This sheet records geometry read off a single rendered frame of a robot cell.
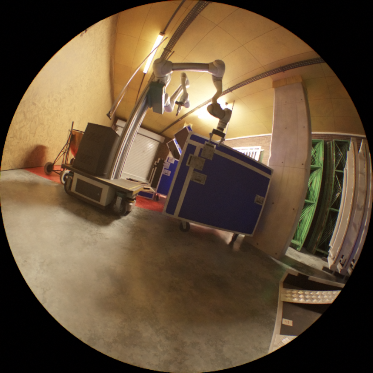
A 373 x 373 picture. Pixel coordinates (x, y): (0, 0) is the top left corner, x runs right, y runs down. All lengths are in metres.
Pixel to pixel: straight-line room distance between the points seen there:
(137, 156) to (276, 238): 8.07
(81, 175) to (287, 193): 2.41
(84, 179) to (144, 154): 7.32
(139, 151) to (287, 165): 7.87
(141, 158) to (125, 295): 8.19
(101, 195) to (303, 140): 2.56
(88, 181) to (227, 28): 3.07
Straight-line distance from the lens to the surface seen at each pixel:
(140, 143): 8.58
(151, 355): 0.55
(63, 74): 2.74
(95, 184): 1.35
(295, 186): 1.90
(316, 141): 4.30
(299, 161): 2.00
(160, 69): 1.53
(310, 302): 1.14
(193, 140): 1.37
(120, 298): 0.64
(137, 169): 8.48
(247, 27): 2.82
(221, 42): 3.02
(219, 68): 1.49
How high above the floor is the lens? 0.53
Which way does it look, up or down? 1 degrees down
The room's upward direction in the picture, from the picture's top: 18 degrees clockwise
